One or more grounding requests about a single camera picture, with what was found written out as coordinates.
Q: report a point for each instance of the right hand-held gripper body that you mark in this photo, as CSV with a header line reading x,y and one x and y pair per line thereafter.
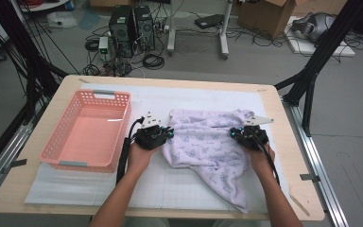
x,y
253,137

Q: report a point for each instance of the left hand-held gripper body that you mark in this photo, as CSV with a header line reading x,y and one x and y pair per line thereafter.
x,y
149,137

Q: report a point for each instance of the lilac printed cloth garment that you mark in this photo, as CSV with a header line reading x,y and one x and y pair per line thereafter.
x,y
201,145

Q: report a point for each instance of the person's left hand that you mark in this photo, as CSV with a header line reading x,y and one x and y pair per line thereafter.
x,y
138,159

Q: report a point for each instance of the person's right hand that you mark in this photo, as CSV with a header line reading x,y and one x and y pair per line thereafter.
x,y
263,160

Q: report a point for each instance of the white grid mat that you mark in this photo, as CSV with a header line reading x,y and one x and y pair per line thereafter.
x,y
176,101

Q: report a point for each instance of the pink plastic basket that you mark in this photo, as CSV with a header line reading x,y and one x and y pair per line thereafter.
x,y
88,142

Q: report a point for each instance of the white box with green label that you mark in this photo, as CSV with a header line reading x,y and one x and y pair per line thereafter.
x,y
103,44

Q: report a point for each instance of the white foam board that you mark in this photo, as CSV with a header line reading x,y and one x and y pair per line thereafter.
x,y
308,48

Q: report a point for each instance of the black computer tower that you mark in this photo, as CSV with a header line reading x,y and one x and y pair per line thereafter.
x,y
121,31
144,28

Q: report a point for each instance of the flat black device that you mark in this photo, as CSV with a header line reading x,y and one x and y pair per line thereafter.
x,y
209,21

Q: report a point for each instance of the open cardboard box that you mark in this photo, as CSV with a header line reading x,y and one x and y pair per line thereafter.
x,y
261,19

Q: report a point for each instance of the grey rounded device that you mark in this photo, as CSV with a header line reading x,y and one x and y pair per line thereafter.
x,y
315,26

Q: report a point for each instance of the clear plastic bag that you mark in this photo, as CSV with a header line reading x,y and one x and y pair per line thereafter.
x,y
61,19

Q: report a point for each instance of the beige cabinet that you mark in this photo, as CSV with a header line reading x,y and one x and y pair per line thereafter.
x,y
321,6

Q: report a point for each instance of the round white table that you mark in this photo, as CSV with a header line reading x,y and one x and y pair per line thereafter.
x,y
44,5

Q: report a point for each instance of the grey bracket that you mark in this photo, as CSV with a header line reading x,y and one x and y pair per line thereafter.
x,y
17,163
310,177

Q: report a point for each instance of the aluminium rail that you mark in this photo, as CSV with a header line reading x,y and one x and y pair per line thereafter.
x,y
319,164
0,164

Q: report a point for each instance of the black metal frame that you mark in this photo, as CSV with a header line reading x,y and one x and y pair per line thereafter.
x,y
15,38
324,47

